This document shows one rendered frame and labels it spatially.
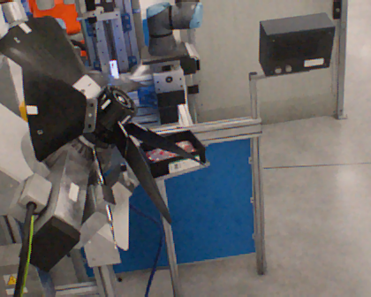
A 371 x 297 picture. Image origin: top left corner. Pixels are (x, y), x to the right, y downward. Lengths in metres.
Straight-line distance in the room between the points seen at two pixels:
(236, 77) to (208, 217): 1.50
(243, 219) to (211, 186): 0.25
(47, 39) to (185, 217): 1.10
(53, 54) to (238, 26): 2.09
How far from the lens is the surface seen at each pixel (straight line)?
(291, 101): 3.55
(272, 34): 1.69
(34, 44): 1.33
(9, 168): 1.24
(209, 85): 3.34
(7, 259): 1.44
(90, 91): 1.31
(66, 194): 1.10
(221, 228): 2.16
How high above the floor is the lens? 1.73
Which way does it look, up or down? 25 degrees down
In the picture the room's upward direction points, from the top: 7 degrees counter-clockwise
